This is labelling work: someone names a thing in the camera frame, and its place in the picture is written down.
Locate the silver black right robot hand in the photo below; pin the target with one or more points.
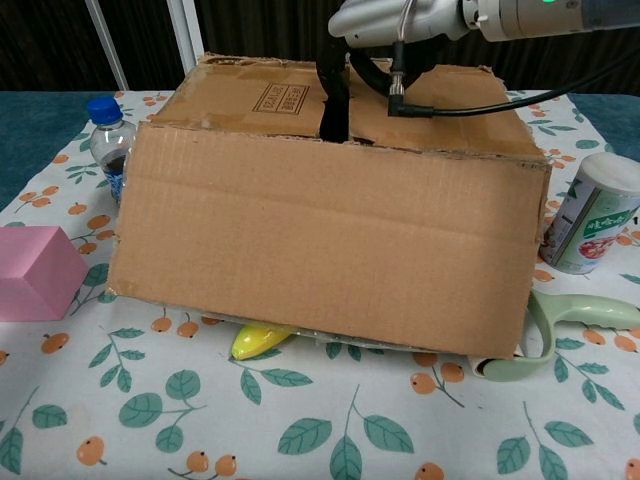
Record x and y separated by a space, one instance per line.
380 20

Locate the brown cardboard box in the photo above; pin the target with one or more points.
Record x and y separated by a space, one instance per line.
325 240

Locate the blue grey right robot arm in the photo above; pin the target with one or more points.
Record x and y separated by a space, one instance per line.
550 17

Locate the black pleated curtain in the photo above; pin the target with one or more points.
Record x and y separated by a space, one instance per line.
250 25

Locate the white green labelled can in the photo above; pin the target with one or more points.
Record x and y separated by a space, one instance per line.
590 225

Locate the cola bottle with blue cap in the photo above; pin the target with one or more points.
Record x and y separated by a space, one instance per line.
107 140

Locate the yellow toy banana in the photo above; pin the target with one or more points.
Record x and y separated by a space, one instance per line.
255 342

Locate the teal table cover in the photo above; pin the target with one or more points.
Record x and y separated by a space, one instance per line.
30 130

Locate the floral leaf print tablecloth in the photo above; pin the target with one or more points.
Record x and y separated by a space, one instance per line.
300 425

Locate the pink foam block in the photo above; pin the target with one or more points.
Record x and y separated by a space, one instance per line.
35 270

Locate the white frame post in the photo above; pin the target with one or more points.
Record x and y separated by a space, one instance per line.
184 25

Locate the thin grey frame rail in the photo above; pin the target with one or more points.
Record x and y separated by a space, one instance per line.
106 47

